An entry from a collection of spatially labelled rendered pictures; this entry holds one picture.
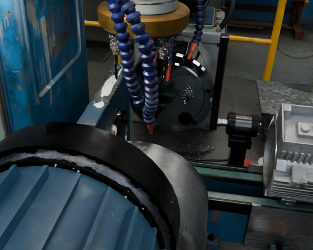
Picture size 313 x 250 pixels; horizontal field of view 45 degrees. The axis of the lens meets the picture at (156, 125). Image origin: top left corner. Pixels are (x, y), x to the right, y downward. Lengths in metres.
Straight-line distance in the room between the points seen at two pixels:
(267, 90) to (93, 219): 1.27
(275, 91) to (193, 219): 0.96
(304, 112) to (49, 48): 0.56
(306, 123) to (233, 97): 0.81
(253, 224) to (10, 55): 0.63
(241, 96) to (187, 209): 1.13
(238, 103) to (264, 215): 0.76
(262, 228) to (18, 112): 0.60
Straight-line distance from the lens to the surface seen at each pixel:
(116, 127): 0.85
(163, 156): 0.62
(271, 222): 0.93
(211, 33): 1.23
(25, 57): 0.71
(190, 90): 1.03
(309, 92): 1.51
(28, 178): 0.28
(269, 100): 1.39
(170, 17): 0.71
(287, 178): 0.86
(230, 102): 1.60
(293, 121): 0.87
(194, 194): 0.61
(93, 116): 0.76
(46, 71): 0.82
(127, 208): 0.28
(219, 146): 1.30
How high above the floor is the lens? 1.52
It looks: 31 degrees down
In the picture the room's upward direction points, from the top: 2 degrees clockwise
